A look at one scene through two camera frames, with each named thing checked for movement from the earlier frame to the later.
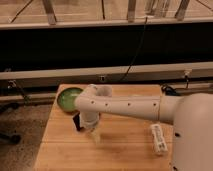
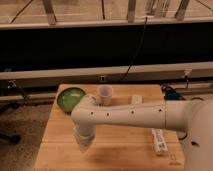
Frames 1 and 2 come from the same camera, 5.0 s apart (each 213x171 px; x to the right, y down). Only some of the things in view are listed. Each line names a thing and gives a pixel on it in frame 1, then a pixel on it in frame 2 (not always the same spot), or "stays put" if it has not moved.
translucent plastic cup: [104, 90] stays put
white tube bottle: [159, 140] stays put
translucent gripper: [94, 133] -> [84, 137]
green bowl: [66, 98] stays put
